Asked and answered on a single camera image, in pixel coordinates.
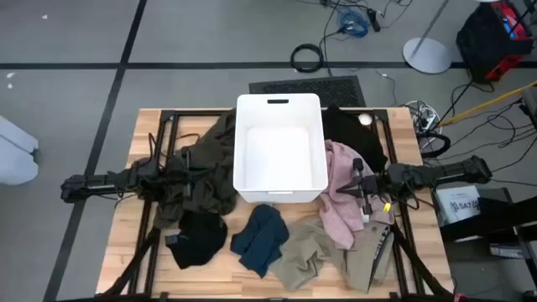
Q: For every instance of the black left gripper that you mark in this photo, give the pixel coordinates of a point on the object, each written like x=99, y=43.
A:
x=186, y=176

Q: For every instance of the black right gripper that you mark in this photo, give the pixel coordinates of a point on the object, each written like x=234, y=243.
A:
x=368, y=186

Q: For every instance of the dark olive garment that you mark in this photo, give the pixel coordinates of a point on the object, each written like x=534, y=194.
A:
x=214, y=151

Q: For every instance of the pink knit sweater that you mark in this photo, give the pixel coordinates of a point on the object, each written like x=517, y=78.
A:
x=340, y=214

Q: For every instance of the small black garment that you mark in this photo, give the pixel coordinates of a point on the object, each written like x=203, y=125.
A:
x=197, y=241

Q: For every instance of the white plastic laundry basket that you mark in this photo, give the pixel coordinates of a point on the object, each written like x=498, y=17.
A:
x=279, y=163

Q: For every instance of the beige trousers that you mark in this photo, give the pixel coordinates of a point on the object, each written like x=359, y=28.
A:
x=302, y=256

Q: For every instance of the navy blue knit sweater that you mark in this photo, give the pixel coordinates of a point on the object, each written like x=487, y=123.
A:
x=260, y=239

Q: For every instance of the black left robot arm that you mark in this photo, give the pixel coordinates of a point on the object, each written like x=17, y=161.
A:
x=96, y=184

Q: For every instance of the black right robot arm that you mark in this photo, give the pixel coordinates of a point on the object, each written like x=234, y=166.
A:
x=440, y=172

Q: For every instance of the yellow tape marker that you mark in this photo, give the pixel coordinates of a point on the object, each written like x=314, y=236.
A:
x=387, y=207

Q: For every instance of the large black garment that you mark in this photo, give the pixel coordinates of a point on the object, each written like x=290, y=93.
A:
x=352, y=138

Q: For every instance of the small white round ball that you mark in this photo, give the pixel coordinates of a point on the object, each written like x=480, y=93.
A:
x=365, y=119

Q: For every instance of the white power strip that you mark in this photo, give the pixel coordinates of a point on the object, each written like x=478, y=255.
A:
x=425, y=122

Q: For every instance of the black floor vent grate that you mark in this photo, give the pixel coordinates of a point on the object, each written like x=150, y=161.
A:
x=335, y=90

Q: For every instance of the white printed box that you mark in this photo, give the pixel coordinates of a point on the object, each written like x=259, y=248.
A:
x=457, y=205

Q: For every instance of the black shelf unit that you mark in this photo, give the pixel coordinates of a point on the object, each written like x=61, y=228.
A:
x=503, y=214

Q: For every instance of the round-based floor stand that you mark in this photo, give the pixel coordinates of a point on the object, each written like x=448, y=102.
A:
x=427, y=56

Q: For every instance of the yellow pole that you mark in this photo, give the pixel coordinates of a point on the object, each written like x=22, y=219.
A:
x=482, y=106

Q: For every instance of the black power strip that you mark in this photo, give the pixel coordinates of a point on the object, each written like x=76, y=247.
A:
x=373, y=20

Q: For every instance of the pale grey object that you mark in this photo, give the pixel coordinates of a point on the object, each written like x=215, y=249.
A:
x=17, y=159

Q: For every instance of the red and black case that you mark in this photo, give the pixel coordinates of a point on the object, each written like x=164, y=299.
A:
x=482, y=42

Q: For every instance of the black metal table frame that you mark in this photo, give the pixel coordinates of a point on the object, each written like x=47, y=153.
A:
x=197, y=112

